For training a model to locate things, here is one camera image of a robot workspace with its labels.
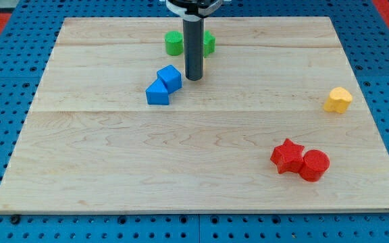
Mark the green cylinder block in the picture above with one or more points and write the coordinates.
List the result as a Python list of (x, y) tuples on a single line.
[(174, 43)]

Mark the blue triangular prism block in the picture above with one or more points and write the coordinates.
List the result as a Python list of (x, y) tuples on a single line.
[(157, 93)]

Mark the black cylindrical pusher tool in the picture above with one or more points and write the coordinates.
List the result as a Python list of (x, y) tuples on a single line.
[(193, 49)]

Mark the red star block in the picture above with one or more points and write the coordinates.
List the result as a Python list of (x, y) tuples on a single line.
[(288, 157)]

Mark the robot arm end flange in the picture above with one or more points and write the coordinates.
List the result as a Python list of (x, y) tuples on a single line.
[(193, 8)]

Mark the yellow heart block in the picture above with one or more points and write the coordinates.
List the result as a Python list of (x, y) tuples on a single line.
[(338, 100)]

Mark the blue cube block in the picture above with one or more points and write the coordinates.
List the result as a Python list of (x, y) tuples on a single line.
[(171, 78)]

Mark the green star block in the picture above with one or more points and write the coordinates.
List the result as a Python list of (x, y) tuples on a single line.
[(208, 43)]

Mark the wooden board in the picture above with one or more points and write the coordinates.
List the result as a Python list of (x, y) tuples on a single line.
[(92, 145)]

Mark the red cylinder block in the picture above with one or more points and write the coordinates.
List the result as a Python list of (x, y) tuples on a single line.
[(315, 164)]

